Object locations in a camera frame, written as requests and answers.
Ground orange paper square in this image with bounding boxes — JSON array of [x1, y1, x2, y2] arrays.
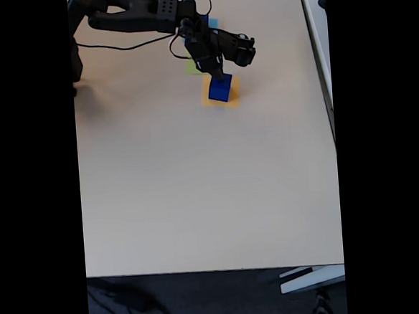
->
[[199, 72, 243, 112]]

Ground green paper square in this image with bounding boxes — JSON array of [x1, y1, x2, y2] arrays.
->
[[183, 49, 201, 76]]

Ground large blue cube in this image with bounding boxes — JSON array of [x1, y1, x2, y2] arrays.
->
[[207, 72, 235, 105]]

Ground white neighbouring table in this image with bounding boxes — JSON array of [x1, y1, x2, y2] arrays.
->
[[297, 0, 336, 147]]

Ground white table foot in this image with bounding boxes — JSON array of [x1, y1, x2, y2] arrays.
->
[[278, 263, 347, 295]]

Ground black camera box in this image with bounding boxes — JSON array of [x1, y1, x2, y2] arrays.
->
[[218, 26, 258, 69]]

